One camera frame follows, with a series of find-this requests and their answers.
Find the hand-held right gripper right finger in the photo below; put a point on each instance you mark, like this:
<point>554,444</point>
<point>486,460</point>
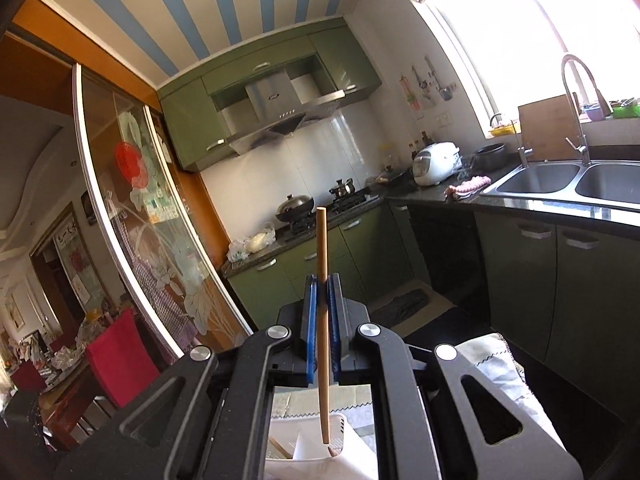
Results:
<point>334,330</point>

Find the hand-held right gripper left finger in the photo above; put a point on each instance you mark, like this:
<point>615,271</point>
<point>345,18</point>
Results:
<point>311,330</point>

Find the light wooden chopstick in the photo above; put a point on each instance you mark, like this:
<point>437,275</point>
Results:
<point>278,447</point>
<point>322,250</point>

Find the white plastic utensil holder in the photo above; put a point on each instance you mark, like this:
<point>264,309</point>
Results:
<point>352,457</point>

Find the hanging kitchen utensils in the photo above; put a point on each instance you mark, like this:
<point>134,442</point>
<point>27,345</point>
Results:
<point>427,90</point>

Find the dark floor mat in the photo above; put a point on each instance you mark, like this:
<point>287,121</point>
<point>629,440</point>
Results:
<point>405,306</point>

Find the white plastic bags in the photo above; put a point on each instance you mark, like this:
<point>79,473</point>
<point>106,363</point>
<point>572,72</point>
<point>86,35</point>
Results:
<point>252,245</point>

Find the black wok with lid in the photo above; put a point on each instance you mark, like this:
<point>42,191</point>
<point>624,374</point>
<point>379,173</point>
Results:
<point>295,208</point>

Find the black gas stove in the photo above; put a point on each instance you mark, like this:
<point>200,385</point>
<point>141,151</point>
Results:
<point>350,203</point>

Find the small steel kettle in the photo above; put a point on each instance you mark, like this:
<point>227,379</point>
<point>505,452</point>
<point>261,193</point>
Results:
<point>343,188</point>

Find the black kitchen countertop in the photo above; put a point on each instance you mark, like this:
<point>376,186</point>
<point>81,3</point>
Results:
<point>425,197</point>

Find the dark frying pan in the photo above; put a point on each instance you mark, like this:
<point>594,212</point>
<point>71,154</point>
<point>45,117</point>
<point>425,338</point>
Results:
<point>392,176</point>

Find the red covered chair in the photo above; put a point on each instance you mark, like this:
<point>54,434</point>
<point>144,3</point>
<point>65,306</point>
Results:
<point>122,360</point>

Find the white rice cooker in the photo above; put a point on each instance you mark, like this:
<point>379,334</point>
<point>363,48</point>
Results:
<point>435,165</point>

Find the pink knitted cloth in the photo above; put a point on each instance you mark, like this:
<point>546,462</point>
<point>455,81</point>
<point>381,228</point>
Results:
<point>470,187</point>

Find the dark sauce bottles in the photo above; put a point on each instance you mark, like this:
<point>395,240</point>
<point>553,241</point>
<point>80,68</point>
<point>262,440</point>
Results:
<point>422,147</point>

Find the flower printed glass sliding door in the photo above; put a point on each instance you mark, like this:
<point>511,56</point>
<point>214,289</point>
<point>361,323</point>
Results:
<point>150,200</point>

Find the green lower kitchen cabinets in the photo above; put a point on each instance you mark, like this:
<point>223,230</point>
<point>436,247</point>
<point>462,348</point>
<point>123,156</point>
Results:
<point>550,280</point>

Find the green kitchen cabinets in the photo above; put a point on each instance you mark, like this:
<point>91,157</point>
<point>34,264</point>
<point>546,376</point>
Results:
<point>550,280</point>
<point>195,120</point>

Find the steel range hood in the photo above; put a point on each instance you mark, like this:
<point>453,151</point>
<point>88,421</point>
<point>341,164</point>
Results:
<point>275,110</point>

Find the dark cooking pot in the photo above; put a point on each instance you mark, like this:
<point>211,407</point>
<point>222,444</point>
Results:
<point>490,157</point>

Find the green upper kitchen cabinets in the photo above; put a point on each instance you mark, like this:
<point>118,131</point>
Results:
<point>195,120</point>

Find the small steel faucet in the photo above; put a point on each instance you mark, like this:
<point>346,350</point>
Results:
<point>525,156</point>

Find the yellow basket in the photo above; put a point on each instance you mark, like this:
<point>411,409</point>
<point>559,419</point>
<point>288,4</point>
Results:
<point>502,131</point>

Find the cluttered wooden dining table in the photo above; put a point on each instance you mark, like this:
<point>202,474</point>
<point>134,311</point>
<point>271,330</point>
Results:
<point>55,390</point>

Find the steel double sink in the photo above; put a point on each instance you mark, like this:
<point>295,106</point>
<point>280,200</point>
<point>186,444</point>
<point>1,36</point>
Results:
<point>550,180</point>

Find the wooden cutting board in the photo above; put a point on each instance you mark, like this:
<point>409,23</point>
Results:
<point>547,127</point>

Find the tall steel faucet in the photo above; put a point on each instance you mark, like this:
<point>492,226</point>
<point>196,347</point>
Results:
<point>580,145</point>

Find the kitchen window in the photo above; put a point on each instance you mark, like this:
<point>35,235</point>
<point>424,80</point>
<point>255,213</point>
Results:
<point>525,35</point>

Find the green plastic container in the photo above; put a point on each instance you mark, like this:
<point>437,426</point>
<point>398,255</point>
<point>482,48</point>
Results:
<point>627,109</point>

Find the white wall outlet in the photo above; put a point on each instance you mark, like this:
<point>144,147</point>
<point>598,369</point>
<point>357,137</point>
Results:
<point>444,120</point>

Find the wall poster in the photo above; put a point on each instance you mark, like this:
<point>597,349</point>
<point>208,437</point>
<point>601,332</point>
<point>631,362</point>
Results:
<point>75,265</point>

